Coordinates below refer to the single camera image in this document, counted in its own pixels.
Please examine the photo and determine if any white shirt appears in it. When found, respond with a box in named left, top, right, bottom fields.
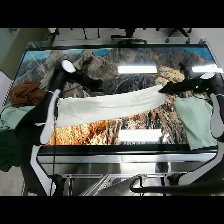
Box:
left=54, top=84, right=168, bottom=130

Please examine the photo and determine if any black office chair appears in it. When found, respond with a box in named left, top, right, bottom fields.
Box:
left=110, top=28, right=148, bottom=45

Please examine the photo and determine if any pale green garment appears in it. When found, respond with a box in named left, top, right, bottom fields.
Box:
left=0, top=104, right=37, bottom=132
left=172, top=96, right=218, bottom=151

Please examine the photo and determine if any brown garment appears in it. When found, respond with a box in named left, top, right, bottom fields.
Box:
left=8, top=79, right=48, bottom=108

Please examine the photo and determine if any dark green garment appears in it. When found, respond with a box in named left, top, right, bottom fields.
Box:
left=0, top=128, right=25, bottom=173

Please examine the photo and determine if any silver frame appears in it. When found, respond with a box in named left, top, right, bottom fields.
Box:
left=35, top=151, right=222, bottom=197

